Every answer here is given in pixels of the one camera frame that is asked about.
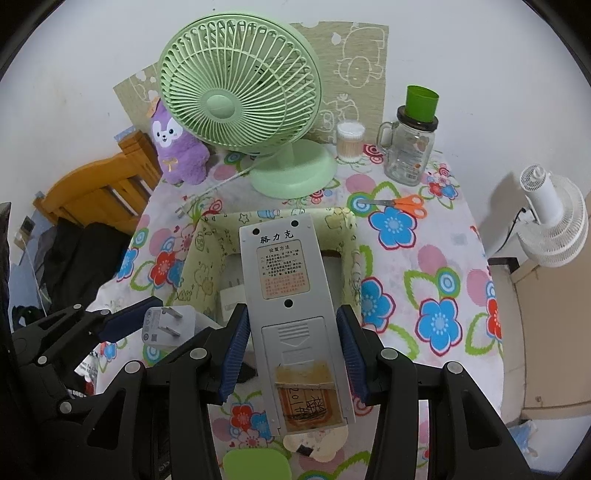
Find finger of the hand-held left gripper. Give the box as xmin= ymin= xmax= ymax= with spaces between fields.
xmin=10 ymin=296 xmax=164 ymax=367
xmin=55 ymin=381 xmax=122 ymax=437

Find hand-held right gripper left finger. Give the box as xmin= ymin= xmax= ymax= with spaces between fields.
xmin=88 ymin=302 xmax=253 ymax=480

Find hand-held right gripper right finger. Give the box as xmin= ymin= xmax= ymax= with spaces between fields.
xmin=336 ymin=305 xmax=525 ymax=480

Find white charger adapter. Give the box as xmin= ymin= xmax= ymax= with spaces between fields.
xmin=141 ymin=305 xmax=200 ymax=358

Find small white cube charger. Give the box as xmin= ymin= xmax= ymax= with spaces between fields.
xmin=219 ymin=277 xmax=247 ymax=324

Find grey remote control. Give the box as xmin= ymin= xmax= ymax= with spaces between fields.
xmin=239 ymin=213 xmax=357 ymax=437

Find green printed fabric storage box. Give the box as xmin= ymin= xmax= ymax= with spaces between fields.
xmin=178 ymin=208 xmax=362 ymax=333

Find cream round pocket mirror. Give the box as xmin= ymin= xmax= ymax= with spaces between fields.
xmin=283 ymin=427 xmax=349 ymax=462

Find green rounded case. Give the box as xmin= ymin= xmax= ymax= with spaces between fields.
xmin=224 ymin=450 xmax=293 ymax=480

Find white printed cloth bag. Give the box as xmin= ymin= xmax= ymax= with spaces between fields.
xmin=74 ymin=353 xmax=100 ymax=398

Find black jacket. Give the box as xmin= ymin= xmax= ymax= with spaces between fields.
xmin=41 ymin=222 xmax=132 ymax=310

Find floral tablecloth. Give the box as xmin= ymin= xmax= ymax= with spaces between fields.
xmin=85 ymin=148 xmax=506 ymax=480

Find wooden bed headboard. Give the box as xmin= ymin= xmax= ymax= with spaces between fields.
xmin=32 ymin=130 xmax=162 ymax=227

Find purple plush toy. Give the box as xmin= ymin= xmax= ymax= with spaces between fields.
xmin=148 ymin=99 xmax=209 ymax=185

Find pale blue crumpled bag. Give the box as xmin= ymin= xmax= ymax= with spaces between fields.
xmin=508 ymin=422 xmax=539 ymax=457

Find glass mug jar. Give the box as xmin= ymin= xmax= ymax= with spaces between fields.
xmin=378 ymin=105 xmax=438 ymax=186

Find cotton swab container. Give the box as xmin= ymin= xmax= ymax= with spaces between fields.
xmin=336 ymin=121 xmax=365 ymax=161

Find green desk fan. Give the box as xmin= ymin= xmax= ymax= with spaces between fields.
xmin=157 ymin=14 xmax=337 ymax=199

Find white clip fan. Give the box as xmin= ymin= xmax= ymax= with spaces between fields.
xmin=516 ymin=165 xmax=591 ymax=267

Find green plastic cup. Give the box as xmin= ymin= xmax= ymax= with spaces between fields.
xmin=405 ymin=85 xmax=440 ymax=121

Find white fan power cable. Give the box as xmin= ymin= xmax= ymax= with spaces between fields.
xmin=175 ymin=166 xmax=256 ymax=219

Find orange handled scissors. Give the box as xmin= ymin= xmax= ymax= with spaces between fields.
xmin=368 ymin=195 xmax=426 ymax=216

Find black fan cable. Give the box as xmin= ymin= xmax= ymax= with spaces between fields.
xmin=501 ymin=207 xmax=529 ymax=254

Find green printed wall sheet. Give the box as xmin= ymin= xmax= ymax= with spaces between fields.
xmin=113 ymin=21 xmax=387 ymax=148

